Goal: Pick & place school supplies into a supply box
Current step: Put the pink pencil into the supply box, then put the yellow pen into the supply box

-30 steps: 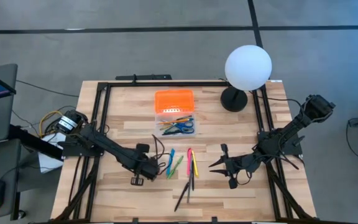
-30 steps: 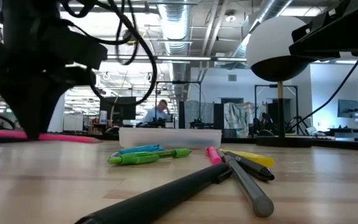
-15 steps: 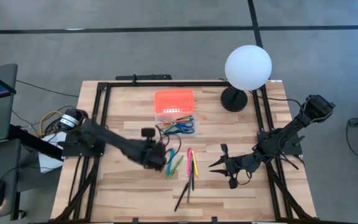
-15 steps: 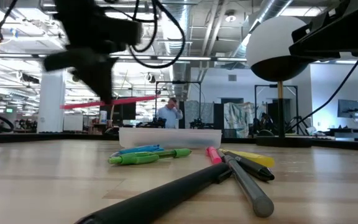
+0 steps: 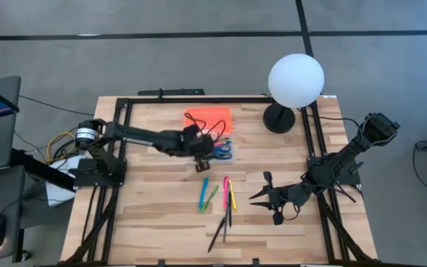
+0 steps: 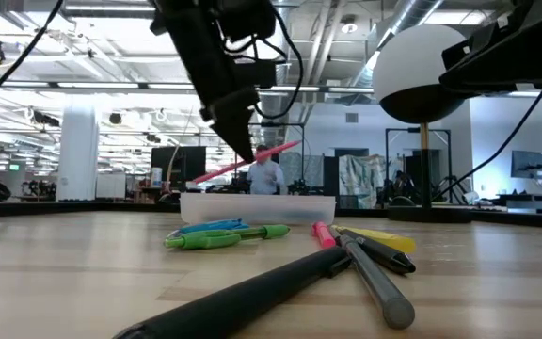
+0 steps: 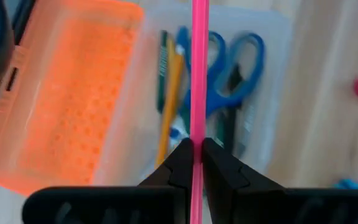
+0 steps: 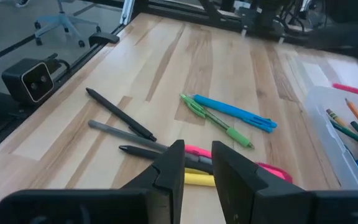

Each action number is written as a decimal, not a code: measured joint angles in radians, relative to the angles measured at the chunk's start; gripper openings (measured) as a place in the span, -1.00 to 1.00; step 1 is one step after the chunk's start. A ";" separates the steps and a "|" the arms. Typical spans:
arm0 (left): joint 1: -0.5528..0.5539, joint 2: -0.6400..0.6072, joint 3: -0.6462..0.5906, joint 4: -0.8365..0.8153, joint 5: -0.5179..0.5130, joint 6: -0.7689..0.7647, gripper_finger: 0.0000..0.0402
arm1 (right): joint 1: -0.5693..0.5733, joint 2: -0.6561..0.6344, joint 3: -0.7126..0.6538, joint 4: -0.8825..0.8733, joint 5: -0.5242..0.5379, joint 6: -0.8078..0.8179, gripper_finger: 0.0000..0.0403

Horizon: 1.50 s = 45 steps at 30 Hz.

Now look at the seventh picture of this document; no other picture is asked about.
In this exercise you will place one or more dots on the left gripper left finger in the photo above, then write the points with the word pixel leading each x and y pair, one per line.
pixel 160 193

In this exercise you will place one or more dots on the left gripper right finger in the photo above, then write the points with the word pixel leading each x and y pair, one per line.
pixel 235 193

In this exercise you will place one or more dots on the black pen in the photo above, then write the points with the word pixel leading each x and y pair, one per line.
pixel 233 118

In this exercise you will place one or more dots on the orange pencil blue tip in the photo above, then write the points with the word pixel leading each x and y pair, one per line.
pixel 171 99

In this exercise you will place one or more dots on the blue pen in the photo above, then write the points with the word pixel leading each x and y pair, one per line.
pixel 346 184

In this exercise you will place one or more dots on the pink pencil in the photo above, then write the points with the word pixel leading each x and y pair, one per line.
pixel 199 77

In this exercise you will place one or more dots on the clear box with orange lid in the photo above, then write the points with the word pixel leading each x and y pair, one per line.
pixel 73 93

